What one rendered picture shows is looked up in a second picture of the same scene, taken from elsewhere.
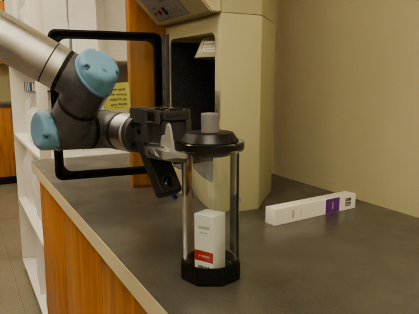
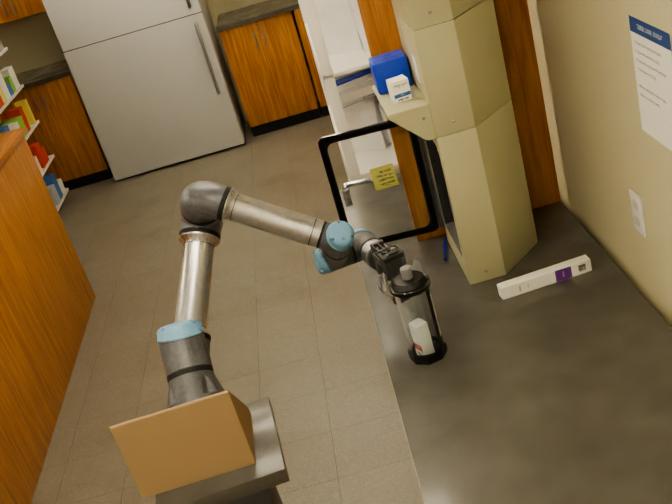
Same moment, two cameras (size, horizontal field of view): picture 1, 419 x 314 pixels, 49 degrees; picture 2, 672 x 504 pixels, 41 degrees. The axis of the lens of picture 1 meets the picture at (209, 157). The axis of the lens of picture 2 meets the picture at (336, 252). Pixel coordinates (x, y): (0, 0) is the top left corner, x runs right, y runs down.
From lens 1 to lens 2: 170 cm
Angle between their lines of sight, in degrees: 33
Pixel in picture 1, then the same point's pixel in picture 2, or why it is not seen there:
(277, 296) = (456, 372)
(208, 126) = (404, 276)
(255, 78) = (480, 177)
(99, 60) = (339, 231)
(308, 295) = (475, 372)
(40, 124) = (317, 261)
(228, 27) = (445, 147)
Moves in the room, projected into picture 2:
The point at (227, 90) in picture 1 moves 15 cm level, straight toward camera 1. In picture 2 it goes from (456, 193) to (439, 219)
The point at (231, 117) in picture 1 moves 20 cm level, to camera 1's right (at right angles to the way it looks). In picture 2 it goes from (463, 212) to (533, 208)
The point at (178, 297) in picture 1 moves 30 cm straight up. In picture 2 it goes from (402, 372) to (374, 274)
